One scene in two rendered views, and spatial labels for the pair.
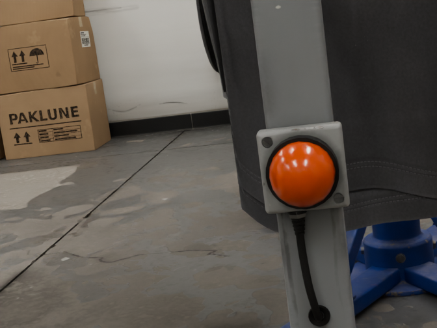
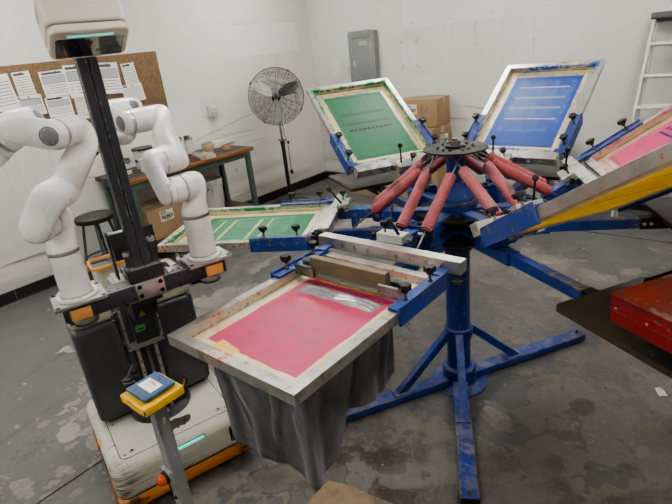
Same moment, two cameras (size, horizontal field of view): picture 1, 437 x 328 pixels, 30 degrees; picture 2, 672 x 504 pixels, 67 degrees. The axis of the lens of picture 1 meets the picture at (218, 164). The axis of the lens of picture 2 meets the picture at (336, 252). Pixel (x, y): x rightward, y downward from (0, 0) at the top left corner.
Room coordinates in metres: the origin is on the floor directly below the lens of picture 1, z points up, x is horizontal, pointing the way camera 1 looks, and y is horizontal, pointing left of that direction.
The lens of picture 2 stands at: (-0.23, -1.19, 1.81)
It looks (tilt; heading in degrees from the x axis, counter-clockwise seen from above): 22 degrees down; 33
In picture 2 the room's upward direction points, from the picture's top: 7 degrees counter-clockwise
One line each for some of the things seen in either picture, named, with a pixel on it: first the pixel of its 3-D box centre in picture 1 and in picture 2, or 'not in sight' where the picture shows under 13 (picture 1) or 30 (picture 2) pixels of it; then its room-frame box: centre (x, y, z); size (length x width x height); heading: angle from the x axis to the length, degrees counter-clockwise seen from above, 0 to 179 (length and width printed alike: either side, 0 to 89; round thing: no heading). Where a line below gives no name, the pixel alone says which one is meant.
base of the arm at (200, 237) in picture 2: not in sight; (198, 234); (1.01, 0.18, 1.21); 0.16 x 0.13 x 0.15; 65
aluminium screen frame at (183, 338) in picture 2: not in sight; (313, 309); (1.03, -0.27, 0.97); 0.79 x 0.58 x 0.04; 170
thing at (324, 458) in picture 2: not in sight; (356, 392); (0.95, -0.46, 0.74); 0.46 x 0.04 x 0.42; 170
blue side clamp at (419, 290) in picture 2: not in sight; (418, 297); (1.22, -0.58, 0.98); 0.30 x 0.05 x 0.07; 170
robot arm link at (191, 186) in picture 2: not in sight; (188, 195); (0.99, 0.17, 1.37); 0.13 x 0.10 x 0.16; 168
